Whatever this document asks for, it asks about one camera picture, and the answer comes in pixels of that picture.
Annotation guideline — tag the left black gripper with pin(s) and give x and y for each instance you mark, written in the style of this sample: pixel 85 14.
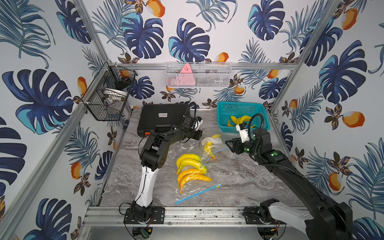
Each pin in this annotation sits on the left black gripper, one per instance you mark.
pixel 192 132

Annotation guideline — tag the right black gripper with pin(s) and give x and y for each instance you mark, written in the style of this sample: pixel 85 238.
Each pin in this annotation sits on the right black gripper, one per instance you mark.
pixel 236 144

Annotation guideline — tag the clear zip-top bag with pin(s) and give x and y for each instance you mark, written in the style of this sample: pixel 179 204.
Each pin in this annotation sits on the clear zip-top bag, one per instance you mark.
pixel 222 153
pixel 166 191

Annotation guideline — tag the yellow banana bunch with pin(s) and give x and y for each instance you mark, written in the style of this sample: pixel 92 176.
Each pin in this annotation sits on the yellow banana bunch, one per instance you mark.
pixel 189 169
pixel 210 143

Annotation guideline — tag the single yellow banana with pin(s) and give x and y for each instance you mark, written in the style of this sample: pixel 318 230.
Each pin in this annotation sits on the single yellow banana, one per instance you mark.
pixel 236 121

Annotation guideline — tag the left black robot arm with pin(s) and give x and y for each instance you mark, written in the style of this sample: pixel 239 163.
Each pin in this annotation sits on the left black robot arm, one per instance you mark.
pixel 154 155

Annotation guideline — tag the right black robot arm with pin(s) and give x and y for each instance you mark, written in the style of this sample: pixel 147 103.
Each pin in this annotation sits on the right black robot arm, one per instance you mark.
pixel 324 219

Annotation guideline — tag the black plastic tool case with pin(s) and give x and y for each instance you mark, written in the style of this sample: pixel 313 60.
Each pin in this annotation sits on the black plastic tool case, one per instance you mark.
pixel 158 118

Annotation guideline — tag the teal plastic basket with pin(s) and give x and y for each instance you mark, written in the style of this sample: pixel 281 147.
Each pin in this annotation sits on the teal plastic basket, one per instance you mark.
pixel 238 109

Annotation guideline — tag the pink triangular item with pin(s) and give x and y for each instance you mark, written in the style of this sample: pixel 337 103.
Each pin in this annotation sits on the pink triangular item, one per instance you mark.
pixel 186 76

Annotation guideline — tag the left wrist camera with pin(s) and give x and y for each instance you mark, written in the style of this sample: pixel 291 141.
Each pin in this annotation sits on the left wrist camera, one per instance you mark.
pixel 198 123

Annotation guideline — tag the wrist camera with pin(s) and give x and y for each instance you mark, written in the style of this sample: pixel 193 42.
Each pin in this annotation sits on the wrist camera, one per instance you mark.
pixel 243 131
pixel 198 123

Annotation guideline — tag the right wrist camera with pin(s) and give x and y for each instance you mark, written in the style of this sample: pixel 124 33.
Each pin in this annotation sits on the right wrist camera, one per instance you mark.
pixel 243 131

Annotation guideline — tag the white wire wall basket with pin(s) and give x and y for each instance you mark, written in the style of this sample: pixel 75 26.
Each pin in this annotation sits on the white wire wall basket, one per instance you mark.
pixel 207 74

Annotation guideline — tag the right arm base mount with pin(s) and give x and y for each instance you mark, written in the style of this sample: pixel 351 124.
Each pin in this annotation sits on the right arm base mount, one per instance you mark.
pixel 260 214

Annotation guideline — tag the black wire basket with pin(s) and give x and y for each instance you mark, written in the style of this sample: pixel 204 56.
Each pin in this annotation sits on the black wire basket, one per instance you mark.
pixel 109 92

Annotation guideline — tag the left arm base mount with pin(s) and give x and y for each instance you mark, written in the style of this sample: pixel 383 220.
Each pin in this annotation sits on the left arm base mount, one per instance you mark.
pixel 150 215

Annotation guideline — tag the aluminium front rail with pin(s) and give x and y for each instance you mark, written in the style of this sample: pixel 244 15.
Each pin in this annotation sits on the aluminium front rail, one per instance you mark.
pixel 180 217

